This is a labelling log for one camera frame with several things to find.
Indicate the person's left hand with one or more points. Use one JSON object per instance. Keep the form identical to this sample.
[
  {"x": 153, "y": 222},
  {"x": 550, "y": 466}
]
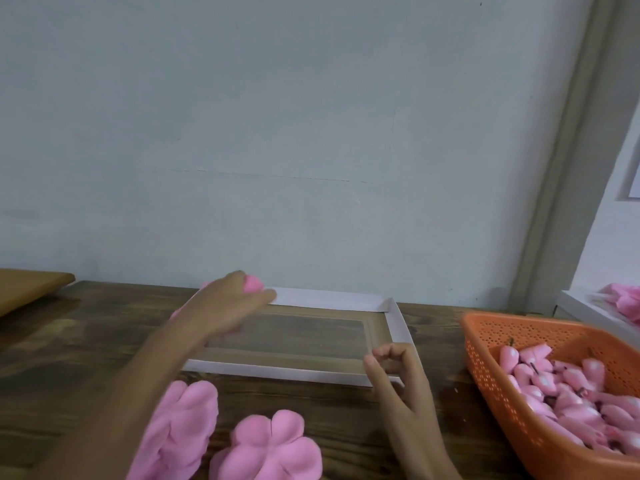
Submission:
[{"x": 220, "y": 305}]

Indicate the person's right hand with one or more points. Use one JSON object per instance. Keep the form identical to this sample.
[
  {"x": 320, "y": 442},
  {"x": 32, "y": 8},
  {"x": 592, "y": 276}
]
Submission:
[{"x": 402, "y": 395}]

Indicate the white shallow tray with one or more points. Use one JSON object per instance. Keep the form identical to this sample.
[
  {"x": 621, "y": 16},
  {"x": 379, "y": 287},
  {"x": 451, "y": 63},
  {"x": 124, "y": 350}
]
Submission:
[{"x": 300, "y": 340}]

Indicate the stack of pink petals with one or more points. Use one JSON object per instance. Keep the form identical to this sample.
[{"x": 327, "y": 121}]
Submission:
[
  {"x": 180, "y": 430},
  {"x": 265, "y": 450}
]

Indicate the pink rose buds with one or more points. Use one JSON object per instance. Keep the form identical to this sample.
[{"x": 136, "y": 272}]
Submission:
[{"x": 565, "y": 395}]

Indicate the pile of pink petals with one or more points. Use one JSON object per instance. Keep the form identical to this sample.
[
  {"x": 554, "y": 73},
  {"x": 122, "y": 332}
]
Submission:
[{"x": 622, "y": 300}]

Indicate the person's right forearm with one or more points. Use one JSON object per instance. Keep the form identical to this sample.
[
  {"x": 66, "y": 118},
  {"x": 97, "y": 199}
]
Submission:
[{"x": 428, "y": 463}]

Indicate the person's left forearm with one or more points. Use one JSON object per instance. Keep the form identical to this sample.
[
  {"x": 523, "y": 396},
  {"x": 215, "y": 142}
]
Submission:
[{"x": 120, "y": 410}]

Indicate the orange plastic basket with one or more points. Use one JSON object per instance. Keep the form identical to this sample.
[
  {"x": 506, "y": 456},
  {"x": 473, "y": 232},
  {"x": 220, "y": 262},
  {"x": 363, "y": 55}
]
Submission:
[{"x": 510, "y": 425}]

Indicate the white paper notice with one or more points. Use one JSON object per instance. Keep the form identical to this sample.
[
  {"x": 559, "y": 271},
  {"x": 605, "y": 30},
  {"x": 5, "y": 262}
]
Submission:
[{"x": 635, "y": 183}]

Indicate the grey door frame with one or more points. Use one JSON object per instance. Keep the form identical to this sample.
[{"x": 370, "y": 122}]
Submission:
[{"x": 570, "y": 145}]

